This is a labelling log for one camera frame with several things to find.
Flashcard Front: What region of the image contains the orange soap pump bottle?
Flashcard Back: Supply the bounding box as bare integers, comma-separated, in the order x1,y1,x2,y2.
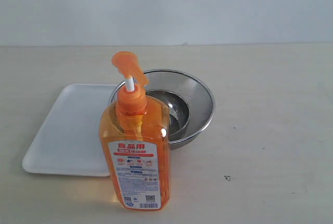
99,51,171,210

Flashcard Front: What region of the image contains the small shiny steel bowl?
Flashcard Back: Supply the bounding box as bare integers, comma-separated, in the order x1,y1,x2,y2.
146,90,190,141

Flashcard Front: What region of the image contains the steel mesh colander bowl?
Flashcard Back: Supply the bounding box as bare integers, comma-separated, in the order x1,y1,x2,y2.
99,69,215,153

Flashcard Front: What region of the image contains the white rectangular plastic tray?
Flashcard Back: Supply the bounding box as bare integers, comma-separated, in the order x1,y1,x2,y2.
22,84,116,177

